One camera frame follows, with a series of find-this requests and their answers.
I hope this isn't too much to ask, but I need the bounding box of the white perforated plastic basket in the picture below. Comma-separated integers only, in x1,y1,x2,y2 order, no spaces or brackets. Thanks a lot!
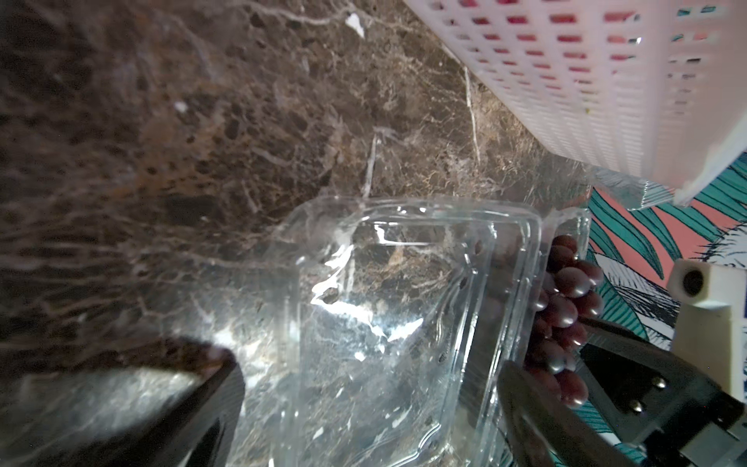
410,0,746,202

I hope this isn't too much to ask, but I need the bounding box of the purple grape bunch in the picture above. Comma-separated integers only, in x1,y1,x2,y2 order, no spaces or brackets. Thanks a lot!
523,235,604,409

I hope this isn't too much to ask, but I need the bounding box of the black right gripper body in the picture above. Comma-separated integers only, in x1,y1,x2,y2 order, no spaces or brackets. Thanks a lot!
643,404,746,466

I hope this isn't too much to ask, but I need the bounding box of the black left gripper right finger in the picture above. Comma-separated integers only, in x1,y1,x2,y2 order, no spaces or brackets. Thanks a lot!
497,362,633,467

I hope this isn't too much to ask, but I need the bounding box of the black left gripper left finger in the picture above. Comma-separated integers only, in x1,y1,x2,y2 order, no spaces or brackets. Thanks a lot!
98,346,245,466

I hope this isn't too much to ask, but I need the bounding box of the clear plastic clamshell container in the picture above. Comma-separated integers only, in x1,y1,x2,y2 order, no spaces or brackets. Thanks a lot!
267,197,591,466

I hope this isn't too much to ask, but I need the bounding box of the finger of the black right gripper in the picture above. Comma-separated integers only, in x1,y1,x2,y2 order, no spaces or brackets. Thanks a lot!
578,317,742,446

